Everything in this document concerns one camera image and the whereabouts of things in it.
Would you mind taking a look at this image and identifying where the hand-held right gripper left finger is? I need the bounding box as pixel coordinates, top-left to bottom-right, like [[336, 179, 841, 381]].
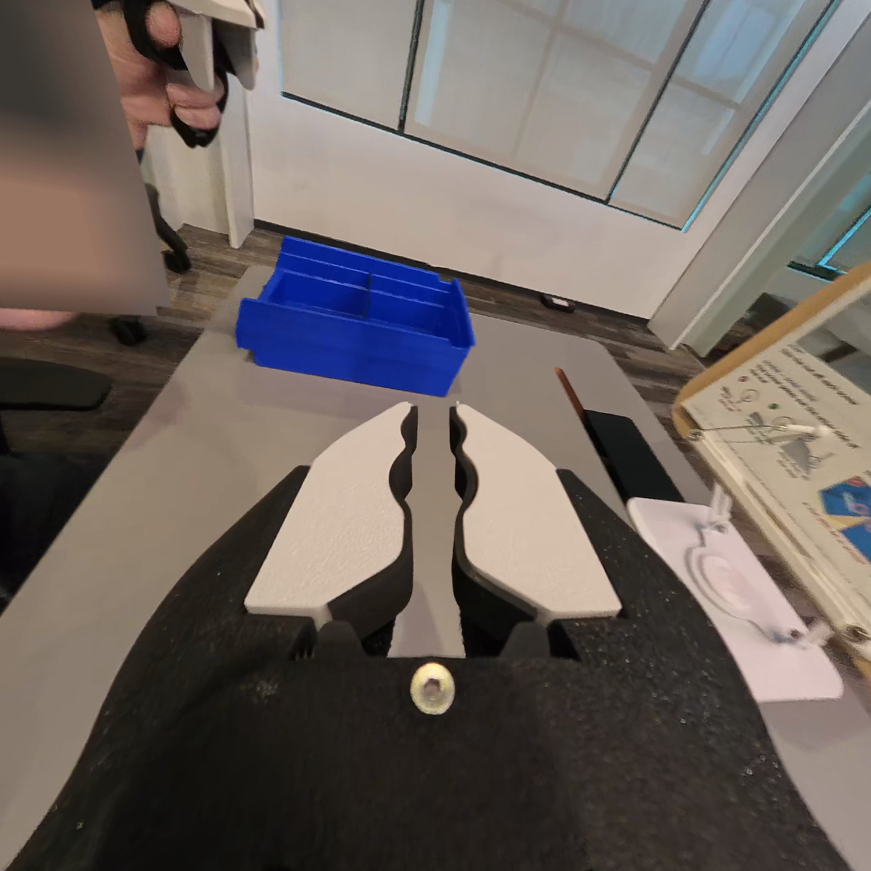
[[244, 401, 419, 657]]

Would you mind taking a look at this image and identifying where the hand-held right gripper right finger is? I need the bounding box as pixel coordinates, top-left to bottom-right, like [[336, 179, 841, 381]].
[[449, 402, 623, 659]]

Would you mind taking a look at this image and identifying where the blue plastic bin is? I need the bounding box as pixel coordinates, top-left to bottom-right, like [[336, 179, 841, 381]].
[[235, 235, 476, 399]]

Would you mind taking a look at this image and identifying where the person's left hand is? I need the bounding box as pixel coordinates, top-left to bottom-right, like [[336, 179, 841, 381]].
[[95, 0, 229, 150]]

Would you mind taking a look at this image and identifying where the black table inlay panel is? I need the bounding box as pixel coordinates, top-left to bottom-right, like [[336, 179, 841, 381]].
[[584, 410, 686, 506]]

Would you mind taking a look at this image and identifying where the instruction sheet on stand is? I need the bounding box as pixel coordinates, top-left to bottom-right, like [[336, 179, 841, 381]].
[[672, 264, 871, 676]]

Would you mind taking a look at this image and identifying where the frosted glass window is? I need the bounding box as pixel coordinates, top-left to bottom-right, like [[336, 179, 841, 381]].
[[279, 0, 839, 232]]

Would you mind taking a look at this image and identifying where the glass partition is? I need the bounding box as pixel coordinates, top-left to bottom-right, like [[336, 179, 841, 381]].
[[788, 204, 871, 281]]

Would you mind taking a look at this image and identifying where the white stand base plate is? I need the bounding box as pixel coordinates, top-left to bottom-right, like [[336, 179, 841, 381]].
[[626, 497, 846, 703]]

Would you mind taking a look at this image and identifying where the wire page holder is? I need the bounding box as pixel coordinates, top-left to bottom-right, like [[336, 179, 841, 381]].
[[685, 422, 833, 445]]

